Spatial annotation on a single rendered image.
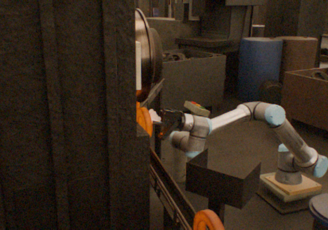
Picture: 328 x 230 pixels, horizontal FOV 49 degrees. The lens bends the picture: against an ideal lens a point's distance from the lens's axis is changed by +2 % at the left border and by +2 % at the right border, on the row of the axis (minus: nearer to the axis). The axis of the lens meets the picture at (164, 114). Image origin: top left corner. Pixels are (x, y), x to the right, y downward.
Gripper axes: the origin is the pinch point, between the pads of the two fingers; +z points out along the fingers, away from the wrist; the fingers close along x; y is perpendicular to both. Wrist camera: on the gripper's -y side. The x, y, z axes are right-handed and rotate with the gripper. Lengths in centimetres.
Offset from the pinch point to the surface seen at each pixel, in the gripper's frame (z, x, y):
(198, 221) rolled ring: -2, 65, -14
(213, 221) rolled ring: -1, 73, -9
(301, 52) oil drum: -306, -248, 69
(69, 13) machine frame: 47, 27, 39
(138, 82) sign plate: 16.9, 26.5, 21.1
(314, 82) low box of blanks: -232, -135, 36
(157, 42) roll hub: -0.4, -9.1, 36.6
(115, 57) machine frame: 29, 30, 29
